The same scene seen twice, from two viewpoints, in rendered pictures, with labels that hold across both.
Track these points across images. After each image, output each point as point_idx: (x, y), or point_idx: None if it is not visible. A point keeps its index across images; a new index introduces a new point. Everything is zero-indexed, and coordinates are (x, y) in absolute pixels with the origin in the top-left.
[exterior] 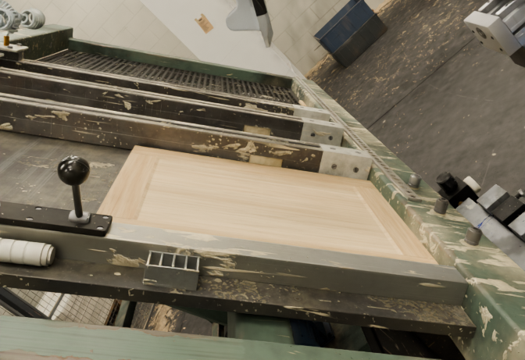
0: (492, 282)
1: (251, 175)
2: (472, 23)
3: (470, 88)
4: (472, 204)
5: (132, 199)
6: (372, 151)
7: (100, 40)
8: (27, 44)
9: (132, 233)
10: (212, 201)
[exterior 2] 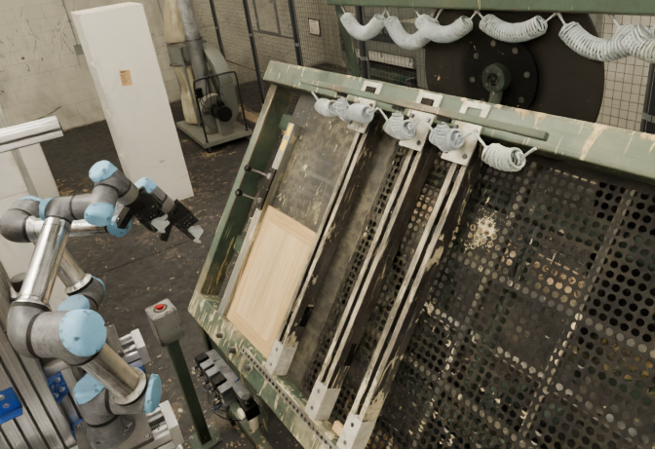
0: (212, 316)
1: (288, 290)
2: (173, 414)
3: None
4: (239, 393)
5: (280, 223)
6: (281, 396)
7: None
8: (573, 160)
9: (256, 215)
10: (275, 256)
